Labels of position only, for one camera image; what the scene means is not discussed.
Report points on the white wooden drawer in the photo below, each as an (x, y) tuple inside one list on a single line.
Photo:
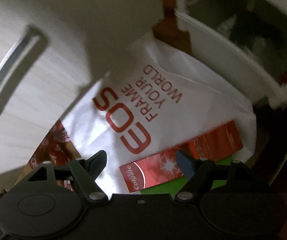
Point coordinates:
[(51, 51)]

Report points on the white plastic shelf rack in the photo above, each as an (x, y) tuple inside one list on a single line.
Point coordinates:
[(244, 41)]

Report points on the white EOS plastic bag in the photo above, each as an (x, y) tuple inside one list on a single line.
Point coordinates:
[(154, 97)]

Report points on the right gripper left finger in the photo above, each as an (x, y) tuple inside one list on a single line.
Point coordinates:
[(85, 172)]

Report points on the red printed package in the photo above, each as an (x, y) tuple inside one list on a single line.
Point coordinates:
[(56, 147)]

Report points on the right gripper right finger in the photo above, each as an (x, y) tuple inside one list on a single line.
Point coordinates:
[(199, 175)]

